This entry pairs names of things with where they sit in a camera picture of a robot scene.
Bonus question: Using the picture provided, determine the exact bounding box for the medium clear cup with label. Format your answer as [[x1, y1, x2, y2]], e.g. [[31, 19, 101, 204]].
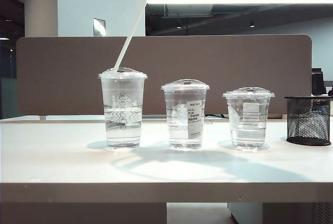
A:
[[160, 79, 211, 150]]

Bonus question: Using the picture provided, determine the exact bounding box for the long ceiling light strip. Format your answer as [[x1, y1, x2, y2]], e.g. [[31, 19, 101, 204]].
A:
[[145, 0, 333, 5]]

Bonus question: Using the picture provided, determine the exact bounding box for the grey under-desk cabinet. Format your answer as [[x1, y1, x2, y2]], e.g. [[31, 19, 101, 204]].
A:
[[227, 202, 333, 224]]

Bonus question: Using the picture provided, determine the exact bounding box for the black computer monitor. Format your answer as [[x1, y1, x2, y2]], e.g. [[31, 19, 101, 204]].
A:
[[311, 68, 325, 96]]

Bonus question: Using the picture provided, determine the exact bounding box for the white paper-wrapped straw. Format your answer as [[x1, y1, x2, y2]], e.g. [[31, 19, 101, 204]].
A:
[[113, 0, 155, 69]]

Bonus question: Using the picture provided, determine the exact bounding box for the brown fabric desk partition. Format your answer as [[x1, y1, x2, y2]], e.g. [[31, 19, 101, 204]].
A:
[[16, 34, 313, 117]]

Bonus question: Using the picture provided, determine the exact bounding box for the small clear plastic cup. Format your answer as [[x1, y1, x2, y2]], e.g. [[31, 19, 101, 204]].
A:
[[222, 87, 276, 151]]

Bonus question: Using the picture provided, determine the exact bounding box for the large clear plastic cup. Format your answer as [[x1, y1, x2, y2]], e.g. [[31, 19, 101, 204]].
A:
[[98, 67, 148, 150]]

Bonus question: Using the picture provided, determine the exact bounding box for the black mesh pen holder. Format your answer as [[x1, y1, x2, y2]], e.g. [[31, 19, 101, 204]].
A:
[[284, 95, 332, 147]]

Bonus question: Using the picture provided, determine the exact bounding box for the silver wall plaque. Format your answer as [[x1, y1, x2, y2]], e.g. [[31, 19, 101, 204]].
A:
[[93, 18, 107, 37]]

